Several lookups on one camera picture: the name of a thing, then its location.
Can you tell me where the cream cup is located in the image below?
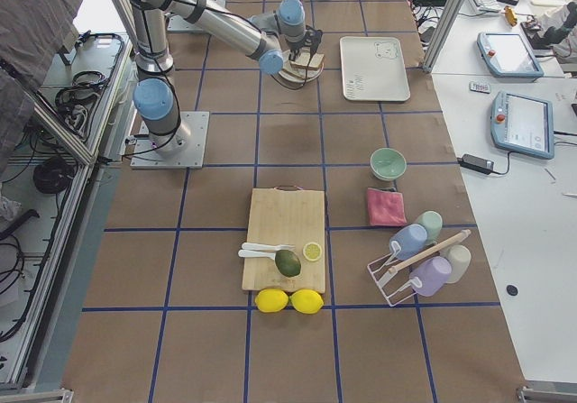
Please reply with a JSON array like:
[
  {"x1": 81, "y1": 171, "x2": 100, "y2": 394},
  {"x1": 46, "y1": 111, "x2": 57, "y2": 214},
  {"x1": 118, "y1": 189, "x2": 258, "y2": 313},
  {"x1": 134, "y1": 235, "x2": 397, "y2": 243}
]
[{"x1": 440, "y1": 244, "x2": 472, "y2": 284}]

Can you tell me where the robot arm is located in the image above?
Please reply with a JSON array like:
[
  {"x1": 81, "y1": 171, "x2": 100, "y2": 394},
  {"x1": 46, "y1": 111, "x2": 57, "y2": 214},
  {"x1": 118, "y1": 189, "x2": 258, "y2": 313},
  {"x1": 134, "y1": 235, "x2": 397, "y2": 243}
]
[{"x1": 129, "y1": 0, "x2": 323, "y2": 151}]

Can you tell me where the teach pendant near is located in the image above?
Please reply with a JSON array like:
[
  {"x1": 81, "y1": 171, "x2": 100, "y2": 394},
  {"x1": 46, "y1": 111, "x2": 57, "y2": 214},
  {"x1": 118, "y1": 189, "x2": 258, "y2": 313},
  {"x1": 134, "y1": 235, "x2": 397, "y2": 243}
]
[{"x1": 490, "y1": 91, "x2": 554, "y2": 160}]

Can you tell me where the cream bear tray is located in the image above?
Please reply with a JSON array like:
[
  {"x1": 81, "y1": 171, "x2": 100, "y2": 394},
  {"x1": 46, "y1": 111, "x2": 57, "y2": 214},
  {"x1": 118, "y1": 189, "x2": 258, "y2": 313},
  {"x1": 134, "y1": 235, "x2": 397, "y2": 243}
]
[{"x1": 339, "y1": 36, "x2": 410, "y2": 103}]

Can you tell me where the green cup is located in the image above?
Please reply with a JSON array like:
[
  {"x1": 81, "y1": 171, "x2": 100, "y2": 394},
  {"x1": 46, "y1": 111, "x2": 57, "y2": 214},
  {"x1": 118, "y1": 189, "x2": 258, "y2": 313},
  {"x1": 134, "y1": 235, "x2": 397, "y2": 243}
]
[{"x1": 414, "y1": 210, "x2": 443, "y2": 245}]

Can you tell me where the white round plate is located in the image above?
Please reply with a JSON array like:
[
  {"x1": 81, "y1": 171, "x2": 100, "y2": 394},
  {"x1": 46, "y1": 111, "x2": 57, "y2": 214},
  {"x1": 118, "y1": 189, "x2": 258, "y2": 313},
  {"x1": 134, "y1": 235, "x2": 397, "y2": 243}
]
[{"x1": 279, "y1": 62, "x2": 324, "y2": 85}]

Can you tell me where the white plastic knife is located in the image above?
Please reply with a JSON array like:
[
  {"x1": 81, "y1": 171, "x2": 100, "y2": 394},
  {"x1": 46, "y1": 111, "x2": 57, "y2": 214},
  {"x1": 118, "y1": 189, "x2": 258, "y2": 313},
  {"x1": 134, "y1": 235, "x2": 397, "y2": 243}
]
[{"x1": 238, "y1": 250, "x2": 276, "y2": 260}]

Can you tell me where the whole lemon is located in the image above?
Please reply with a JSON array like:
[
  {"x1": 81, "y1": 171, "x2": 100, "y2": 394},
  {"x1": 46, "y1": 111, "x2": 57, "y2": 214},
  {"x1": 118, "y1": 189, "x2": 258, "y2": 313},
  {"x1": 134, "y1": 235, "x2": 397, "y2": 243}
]
[
  {"x1": 254, "y1": 288, "x2": 289, "y2": 313},
  {"x1": 289, "y1": 289, "x2": 324, "y2": 315}
]

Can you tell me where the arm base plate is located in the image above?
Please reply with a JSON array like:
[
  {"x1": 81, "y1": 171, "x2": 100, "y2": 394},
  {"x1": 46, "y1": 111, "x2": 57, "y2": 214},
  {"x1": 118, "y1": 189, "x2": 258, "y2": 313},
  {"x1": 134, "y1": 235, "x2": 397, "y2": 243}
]
[
  {"x1": 130, "y1": 111, "x2": 210, "y2": 169},
  {"x1": 167, "y1": 0, "x2": 225, "y2": 32}
]

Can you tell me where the black power adapter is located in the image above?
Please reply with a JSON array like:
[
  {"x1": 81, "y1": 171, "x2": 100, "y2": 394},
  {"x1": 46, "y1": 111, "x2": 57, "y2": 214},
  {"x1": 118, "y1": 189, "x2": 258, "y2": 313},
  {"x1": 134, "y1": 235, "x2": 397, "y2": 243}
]
[{"x1": 457, "y1": 153, "x2": 494, "y2": 175}]

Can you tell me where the lemon half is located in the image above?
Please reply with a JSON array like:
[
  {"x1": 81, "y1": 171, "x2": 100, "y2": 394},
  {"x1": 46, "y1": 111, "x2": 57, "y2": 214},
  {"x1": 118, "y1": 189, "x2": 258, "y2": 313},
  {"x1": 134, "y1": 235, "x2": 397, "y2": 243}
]
[{"x1": 302, "y1": 242, "x2": 323, "y2": 262}]

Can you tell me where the teach pendant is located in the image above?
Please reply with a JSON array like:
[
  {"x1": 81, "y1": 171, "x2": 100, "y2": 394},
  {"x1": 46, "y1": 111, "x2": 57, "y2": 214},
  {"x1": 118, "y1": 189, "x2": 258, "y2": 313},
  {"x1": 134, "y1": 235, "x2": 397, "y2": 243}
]
[
  {"x1": 490, "y1": 91, "x2": 554, "y2": 160},
  {"x1": 477, "y1": 32, "x2": 544, "y2": 79}
]

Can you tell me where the blue cup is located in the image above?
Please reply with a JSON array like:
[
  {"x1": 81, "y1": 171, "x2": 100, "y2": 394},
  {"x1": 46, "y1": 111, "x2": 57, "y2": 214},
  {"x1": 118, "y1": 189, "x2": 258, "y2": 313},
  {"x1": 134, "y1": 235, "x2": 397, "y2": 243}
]
[{"x1": 389, "y1": 224, "x2": 427, "y2": 261}]

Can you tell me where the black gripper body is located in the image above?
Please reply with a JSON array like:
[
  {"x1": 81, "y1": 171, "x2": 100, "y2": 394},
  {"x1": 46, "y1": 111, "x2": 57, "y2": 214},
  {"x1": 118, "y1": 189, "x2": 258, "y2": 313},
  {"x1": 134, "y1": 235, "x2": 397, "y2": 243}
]
[{"x1": 286, "y1": 26, "x2": 324, "y2": 60}]

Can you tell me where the left whole lemon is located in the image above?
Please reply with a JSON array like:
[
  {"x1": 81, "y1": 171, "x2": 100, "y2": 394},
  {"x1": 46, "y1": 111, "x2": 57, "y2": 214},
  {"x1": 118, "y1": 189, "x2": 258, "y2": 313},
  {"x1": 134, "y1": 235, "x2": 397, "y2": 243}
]
[{"x1": 254, "y1": 288, "x2": 289, "y2": 313}]

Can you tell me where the purple cup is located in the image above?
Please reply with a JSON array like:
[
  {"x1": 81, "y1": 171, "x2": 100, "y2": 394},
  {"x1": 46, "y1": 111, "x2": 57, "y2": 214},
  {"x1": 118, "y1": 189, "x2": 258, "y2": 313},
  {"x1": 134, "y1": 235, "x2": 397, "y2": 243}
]
[{"x1": 409, "y1": 256, "x2": 452, "y2": 297}]

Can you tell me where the green bowl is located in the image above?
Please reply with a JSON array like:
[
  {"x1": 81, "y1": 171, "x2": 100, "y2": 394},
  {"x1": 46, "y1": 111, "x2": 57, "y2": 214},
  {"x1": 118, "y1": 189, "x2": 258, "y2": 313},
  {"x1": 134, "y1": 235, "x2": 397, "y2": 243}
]
[{"x1": 370, "y1": 148, "x2": 407, "y2": 181}]

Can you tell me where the wooden cutting board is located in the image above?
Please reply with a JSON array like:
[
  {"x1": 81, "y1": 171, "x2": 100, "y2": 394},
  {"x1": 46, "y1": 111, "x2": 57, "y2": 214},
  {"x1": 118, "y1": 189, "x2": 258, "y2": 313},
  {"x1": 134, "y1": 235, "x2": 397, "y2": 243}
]
[{"x1": 242, "y1": 188, "x2": 325, "y2": 294}]

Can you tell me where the aluminium frame post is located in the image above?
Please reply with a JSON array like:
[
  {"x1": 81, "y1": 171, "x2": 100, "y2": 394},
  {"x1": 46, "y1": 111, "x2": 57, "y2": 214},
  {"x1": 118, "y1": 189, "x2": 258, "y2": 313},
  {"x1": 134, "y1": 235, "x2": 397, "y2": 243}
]
[{"x1": 422, "y1": 0, "x2": 464, "y2": 73}]

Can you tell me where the teach pendant far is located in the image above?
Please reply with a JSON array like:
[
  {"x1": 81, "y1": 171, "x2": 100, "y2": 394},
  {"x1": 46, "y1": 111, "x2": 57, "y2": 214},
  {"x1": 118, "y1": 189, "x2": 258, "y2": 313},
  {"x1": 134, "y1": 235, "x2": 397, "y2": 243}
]
[{"x1": 477, "y1": 32, "x2": 544, "y2": 79}]

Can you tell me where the white wire cup rack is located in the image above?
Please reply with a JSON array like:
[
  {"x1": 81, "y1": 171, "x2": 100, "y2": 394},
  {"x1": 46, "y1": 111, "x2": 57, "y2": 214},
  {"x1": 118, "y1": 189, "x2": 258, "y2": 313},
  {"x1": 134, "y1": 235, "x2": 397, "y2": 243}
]
[{"x1": 366, "y1": 255, "x2": 416, "y2": 307}]

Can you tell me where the pink cloth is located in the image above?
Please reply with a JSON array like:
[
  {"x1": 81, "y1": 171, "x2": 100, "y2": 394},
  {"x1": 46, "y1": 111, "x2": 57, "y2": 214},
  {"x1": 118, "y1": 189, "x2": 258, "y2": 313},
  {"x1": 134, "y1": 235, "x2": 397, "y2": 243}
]
[{"x1": 367, "y1": 188, "x2": 407, "y2": 227}]

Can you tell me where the right whole lemon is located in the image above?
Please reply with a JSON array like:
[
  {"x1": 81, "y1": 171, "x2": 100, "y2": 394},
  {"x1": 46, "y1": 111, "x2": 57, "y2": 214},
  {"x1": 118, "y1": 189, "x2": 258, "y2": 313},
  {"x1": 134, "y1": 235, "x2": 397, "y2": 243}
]
[{"x1": 289, "y1": 289, "x2": 324, "y2": 315}]

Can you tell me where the avocado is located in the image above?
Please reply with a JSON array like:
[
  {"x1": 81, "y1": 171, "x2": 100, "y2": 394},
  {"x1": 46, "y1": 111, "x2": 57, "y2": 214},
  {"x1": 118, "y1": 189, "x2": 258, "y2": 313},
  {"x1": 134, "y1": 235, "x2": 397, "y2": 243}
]
[{"x1": 274, "y1": 250, "x2": 301, "y2": 278}]

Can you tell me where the bread slice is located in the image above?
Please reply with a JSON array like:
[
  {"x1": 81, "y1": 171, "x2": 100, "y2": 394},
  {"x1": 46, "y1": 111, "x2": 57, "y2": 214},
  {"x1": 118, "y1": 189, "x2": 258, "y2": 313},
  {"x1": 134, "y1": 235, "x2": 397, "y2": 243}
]
[{"x1": 289, "y1": 51, "x2": 325, "y2": 70}]

